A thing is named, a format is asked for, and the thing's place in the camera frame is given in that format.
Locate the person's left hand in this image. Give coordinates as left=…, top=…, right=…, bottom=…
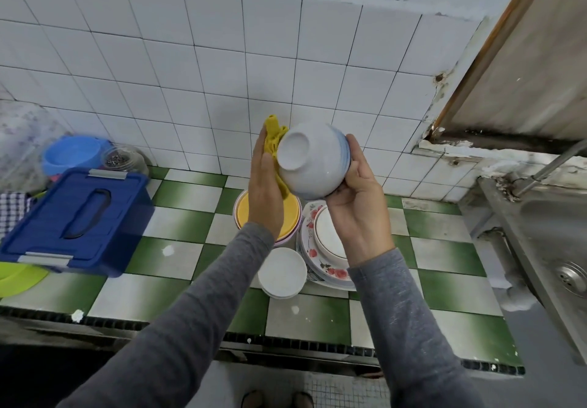
left=248, top=126, right=286, bottom=237

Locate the person's right hand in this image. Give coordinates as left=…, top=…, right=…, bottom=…
left=325, top=157, right=396, bottom=269

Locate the stack of small white bowls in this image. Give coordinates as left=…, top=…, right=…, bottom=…
left=257, top=247, right=308, bottom=300

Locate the person's right forearm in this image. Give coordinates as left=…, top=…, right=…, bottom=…
left=349, top=247, right=485, bottom=408

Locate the glass jar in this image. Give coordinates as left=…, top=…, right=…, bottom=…
left=101, top=146, right=150, bottom=177

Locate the stainless steel sink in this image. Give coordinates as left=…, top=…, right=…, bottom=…
left=477, top=176, right=587, bottom=363

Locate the blue plastic box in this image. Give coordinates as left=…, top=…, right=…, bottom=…
left=0, top=169, right=154, bottom=278

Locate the metal faucet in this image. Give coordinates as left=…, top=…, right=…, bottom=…
left=509, top=139, right=587, bottom=198

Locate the blue plastic bowl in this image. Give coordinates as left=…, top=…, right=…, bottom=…
left=42, top=135, right=113, bottom=177

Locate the clear plastic bag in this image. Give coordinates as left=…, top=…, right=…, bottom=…
left=0, top=101, right=65, bottom=193

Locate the blue white checked cloth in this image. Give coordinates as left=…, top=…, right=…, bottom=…
left=0, top=192, right=33, bottom=239

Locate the lime green plastic bowl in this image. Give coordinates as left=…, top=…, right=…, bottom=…
left=0, top=262, right=49, bottom=300

